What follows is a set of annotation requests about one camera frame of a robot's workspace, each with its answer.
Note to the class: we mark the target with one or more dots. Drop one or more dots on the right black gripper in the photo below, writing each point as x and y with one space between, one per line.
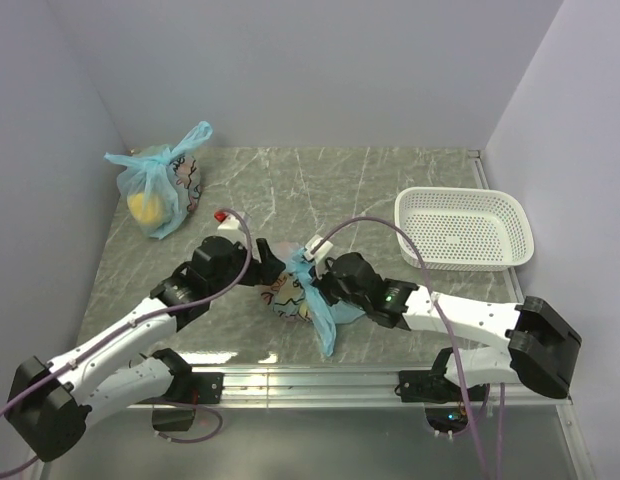
320 279

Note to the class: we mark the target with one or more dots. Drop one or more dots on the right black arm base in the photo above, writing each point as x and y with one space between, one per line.
443 404

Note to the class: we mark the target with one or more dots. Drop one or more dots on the white perforated plastic basket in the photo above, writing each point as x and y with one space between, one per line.
461 229

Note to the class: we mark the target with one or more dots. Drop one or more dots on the yellow fruit in left bag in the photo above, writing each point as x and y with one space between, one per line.
146 209

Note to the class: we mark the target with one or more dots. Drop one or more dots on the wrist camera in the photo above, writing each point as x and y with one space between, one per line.
228 221
317 249

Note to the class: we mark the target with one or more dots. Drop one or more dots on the blue plastic bag with print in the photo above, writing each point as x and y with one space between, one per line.
292 297

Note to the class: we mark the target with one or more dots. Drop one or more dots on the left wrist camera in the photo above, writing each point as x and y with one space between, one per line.
228 221

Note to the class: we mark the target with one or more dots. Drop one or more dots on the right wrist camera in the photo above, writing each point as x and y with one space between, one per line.
317 249

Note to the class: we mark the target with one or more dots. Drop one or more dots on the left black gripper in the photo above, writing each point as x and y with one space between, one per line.
269 266

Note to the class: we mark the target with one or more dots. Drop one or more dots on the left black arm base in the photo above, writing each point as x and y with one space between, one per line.
177 409

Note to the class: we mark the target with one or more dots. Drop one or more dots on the aluminium rail frame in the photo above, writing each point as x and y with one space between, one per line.
290 194

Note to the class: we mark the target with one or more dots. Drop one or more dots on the knotted blue bag left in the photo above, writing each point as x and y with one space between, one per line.
169 171

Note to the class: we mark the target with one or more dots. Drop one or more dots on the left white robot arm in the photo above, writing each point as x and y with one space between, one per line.
52 404

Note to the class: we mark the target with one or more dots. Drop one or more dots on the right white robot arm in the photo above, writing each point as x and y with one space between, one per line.
528 343

